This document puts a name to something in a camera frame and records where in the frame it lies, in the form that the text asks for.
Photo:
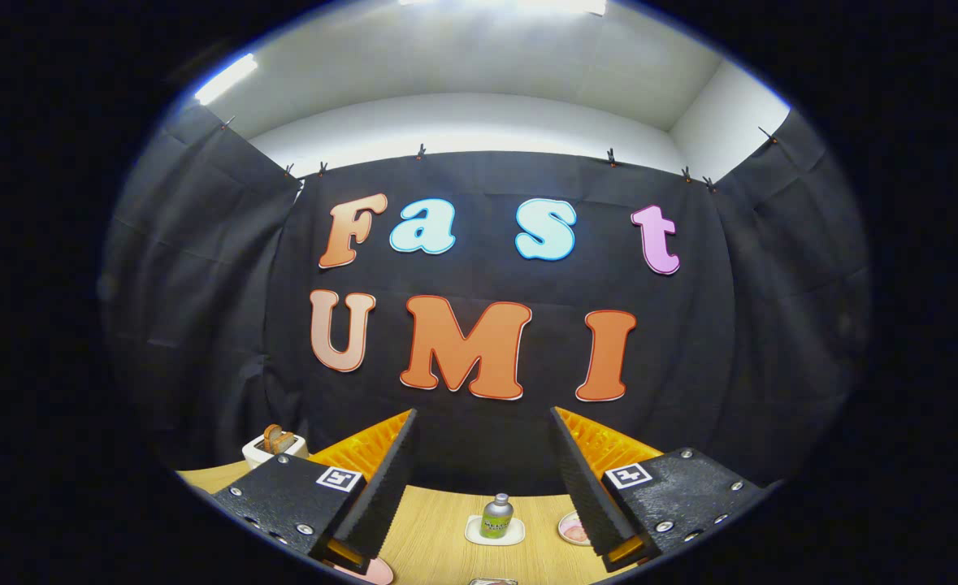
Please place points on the toast bread slice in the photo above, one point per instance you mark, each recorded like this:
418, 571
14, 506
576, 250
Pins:
285, 443
271, 437

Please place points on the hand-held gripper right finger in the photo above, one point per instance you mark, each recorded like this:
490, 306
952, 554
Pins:
588, 487

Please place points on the row of black cloth clips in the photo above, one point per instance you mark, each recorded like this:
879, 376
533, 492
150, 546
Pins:
421, 151

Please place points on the white oval food plate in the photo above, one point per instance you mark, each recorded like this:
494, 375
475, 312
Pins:
574, 530

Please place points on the green soda bottle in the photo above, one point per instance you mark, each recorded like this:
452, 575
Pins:
496, 520

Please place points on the pink round plate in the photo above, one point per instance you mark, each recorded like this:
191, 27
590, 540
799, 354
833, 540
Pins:
377, 573

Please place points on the ceiling strip light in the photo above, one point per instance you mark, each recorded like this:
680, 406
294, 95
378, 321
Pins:
227, 79

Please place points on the white square coaster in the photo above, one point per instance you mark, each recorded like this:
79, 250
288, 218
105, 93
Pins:
474, 536

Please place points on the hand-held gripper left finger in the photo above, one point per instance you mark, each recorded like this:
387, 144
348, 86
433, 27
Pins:
385, 487

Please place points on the wide ceiling light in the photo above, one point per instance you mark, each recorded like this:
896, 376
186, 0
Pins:
503, 5

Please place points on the white toaster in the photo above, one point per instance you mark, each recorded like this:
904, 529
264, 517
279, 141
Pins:
253, 453

